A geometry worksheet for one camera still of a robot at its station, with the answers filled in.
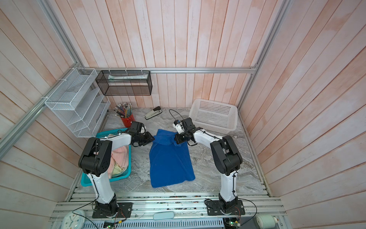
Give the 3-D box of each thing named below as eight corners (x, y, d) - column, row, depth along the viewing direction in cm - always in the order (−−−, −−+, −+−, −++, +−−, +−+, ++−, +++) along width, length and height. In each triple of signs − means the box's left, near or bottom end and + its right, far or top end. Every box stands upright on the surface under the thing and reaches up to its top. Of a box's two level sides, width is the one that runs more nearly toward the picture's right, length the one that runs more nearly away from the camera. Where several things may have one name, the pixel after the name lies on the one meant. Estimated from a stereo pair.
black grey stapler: (147, 121, 115) (145, 117, 111) (144, 118, 117) (143, 114, 113) (162, 112, 121) (161, 108, 117) (159, 109, 123) (158, 105, 119)
